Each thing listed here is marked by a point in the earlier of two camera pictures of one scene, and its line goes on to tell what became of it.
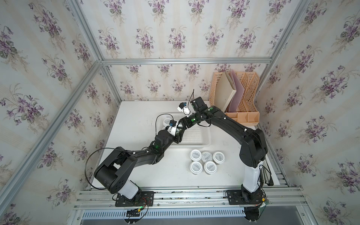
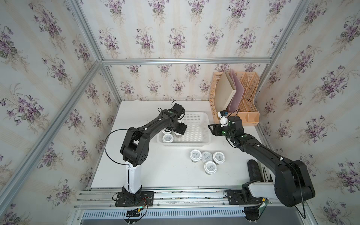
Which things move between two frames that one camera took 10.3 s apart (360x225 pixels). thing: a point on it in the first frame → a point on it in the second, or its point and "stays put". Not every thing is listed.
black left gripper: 178,138 → 182,129
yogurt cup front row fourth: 210,167 stays put
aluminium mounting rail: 192,198 stays put
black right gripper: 184,120 → 216,127
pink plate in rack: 239,90 stays put
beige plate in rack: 225,92 stays put
